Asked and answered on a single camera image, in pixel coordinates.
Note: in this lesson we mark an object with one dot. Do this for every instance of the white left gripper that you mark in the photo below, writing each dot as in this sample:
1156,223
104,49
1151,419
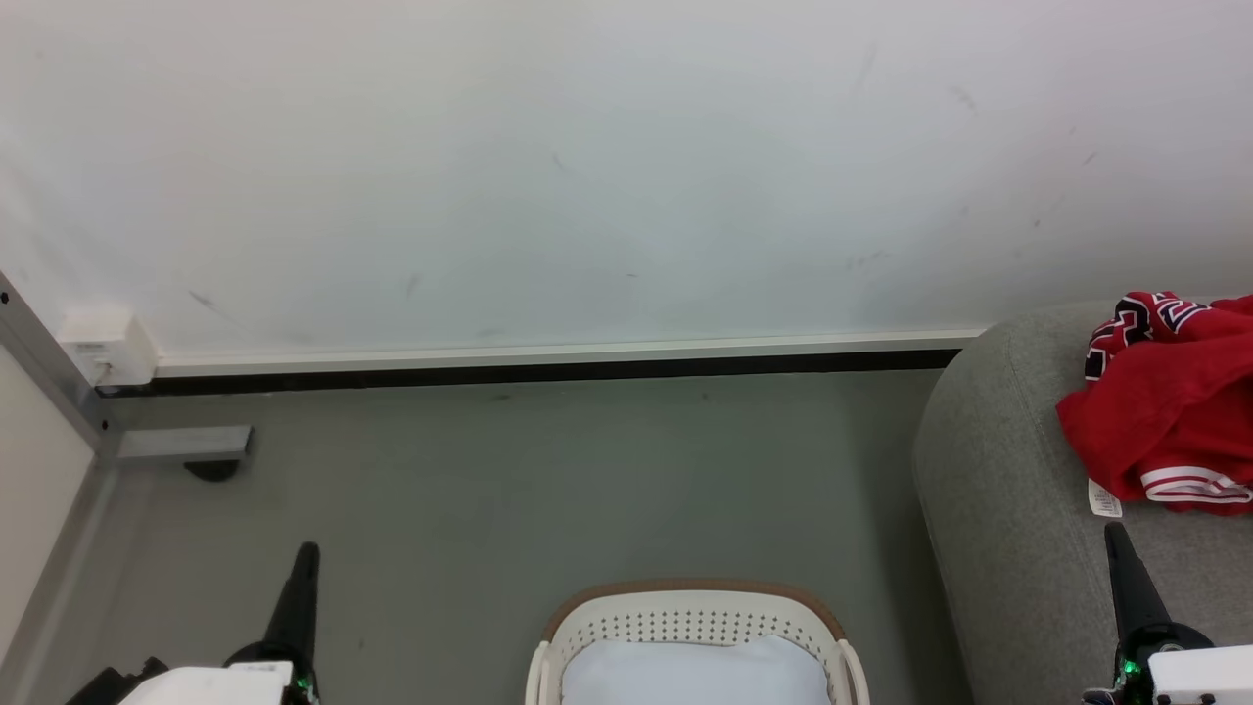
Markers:
215,687

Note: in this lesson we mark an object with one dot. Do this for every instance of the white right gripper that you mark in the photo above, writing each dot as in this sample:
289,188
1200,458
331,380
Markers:
1199,678

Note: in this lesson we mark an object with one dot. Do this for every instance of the red jersey garment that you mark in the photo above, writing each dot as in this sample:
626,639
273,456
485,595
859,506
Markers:
1165,411

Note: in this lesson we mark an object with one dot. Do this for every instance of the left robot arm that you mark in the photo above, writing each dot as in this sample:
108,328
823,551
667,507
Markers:
108,687

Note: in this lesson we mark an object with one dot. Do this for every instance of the grey fabric sofa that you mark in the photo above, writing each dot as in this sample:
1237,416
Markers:
1018,548

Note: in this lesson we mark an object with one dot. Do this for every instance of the white cloth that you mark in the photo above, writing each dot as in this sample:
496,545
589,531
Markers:
695,676

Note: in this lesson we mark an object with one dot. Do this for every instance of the black round foot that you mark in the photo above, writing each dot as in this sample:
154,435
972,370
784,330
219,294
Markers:
211,471

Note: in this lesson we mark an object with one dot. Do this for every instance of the grey metal table leg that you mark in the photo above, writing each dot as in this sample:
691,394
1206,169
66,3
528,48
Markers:
34,509

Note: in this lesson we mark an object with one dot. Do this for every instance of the white and black baseboard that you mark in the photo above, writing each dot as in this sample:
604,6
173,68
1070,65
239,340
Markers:
568,364

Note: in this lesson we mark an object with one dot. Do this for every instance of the white laundry basket brown rim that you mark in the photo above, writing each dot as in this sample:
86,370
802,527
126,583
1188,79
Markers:
685,619

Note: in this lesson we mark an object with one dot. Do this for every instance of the grey metal foot bracket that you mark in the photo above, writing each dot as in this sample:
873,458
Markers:
186,443

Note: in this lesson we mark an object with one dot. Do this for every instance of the white wall box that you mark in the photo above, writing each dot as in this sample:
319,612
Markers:
113,345

